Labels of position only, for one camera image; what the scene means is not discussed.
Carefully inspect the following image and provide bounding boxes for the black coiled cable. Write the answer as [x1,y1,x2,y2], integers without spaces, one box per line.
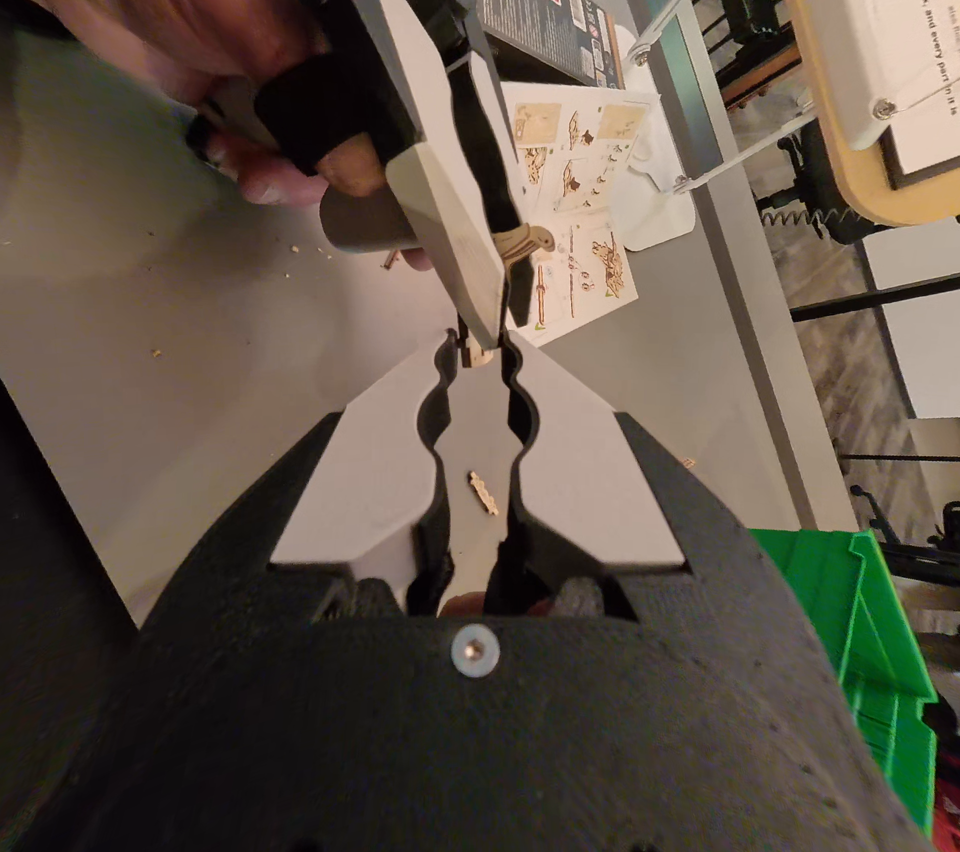
[759,205,860,232]

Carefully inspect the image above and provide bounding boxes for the wooden display board with sheet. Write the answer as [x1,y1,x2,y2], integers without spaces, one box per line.
[759,0,960,228]

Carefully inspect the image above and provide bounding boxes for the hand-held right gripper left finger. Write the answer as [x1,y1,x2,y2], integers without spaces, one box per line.
[268,330,459,612]

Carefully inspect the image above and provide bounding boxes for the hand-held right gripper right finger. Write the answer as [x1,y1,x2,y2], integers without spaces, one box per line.
[501,334,688,576]

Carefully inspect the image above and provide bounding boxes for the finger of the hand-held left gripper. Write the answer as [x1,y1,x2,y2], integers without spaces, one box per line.
[447,33,537,328]
[371,0,507,352]

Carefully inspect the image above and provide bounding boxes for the white wire document stand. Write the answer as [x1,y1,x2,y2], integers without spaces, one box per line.
[621,0,826,255]

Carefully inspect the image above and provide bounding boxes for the green storage bin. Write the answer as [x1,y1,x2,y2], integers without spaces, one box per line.
[748,528,940,840]

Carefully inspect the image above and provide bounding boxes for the white instruction booklet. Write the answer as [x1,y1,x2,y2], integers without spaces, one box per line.
[498,81,663,348]

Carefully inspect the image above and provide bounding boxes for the wooden model assembly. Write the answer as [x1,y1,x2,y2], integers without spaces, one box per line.
[491,224,558,283]

